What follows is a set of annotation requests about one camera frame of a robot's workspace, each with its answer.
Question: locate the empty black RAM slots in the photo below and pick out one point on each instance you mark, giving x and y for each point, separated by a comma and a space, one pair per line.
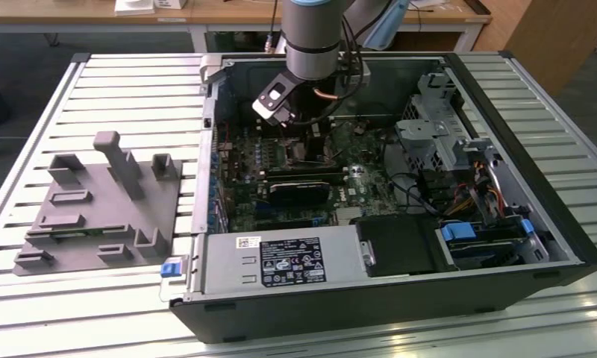
266, 130

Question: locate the grey power supply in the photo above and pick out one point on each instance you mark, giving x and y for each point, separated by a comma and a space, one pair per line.
228, 261

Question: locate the blue disk carrier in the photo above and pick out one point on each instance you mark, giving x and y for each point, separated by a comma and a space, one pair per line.
456, 232

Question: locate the wooden cabinet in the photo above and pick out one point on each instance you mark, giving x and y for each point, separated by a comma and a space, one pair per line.
553, 37

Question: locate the plain white box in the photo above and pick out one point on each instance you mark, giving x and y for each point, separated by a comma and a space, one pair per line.
135, 7

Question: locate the disk bay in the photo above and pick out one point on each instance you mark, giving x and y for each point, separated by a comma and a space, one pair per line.
483, 250

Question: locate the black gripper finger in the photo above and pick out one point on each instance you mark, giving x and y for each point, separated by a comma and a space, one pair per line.
316, 143

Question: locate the green motherboard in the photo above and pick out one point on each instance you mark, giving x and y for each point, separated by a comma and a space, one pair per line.
368, 190

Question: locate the green RAM stick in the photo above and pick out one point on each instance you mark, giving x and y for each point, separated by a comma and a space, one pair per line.
78, 233

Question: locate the black graphics card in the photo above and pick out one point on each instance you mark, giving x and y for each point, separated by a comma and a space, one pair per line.
299, 194

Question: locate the metal drive cage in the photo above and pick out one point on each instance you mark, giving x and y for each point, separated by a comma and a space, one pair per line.
428, 141

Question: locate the silver chipset heatsink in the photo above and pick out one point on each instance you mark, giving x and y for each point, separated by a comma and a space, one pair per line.
351, 215

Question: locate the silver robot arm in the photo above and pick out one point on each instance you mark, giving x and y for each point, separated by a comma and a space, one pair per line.
311, 37

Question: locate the black PC case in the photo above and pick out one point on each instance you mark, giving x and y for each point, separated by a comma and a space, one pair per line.
328, 317

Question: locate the grey parts rack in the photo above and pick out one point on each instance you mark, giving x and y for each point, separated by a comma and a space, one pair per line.
110, 223

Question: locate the CPU socket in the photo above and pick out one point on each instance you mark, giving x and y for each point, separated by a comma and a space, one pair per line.
299, 163

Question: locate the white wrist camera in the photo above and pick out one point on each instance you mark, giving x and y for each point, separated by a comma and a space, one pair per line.
274, 98

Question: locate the white box with print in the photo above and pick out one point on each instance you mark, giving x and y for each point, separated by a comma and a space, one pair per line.
171, 3

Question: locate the blue case latch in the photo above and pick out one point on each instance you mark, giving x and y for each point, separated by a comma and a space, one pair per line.
171, 270

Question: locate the small blue clip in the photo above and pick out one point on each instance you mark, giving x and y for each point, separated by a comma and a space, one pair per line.
527, 227

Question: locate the black fan shroud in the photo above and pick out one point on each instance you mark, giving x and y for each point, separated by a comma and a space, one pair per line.
398, 246

